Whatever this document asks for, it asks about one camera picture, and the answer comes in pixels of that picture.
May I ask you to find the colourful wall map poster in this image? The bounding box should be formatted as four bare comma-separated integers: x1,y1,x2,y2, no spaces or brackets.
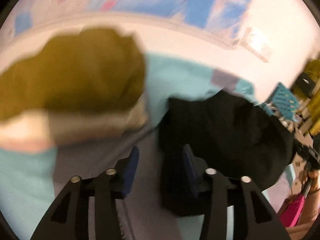
7,0,251,40

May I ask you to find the pink folded garment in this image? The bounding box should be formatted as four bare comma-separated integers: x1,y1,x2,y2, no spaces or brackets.
1,136,56,154

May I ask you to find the olive green folded garment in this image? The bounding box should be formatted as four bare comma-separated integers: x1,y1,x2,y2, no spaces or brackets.
1,28,146,120

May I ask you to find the cream white folded garment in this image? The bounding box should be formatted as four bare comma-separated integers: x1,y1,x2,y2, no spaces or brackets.
1,96,148,145

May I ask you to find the white wall socket panel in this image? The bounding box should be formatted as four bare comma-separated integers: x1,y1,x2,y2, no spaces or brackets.
239,27,272,63

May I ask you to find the upper blue perforated basket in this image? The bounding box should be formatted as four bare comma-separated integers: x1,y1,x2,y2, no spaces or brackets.
267,82,299,121

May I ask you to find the teal grey bed sheet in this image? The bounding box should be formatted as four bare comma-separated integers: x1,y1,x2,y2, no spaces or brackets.
0,53,291,240

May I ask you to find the large black garment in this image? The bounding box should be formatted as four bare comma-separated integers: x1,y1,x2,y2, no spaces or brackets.
158,90,294,216

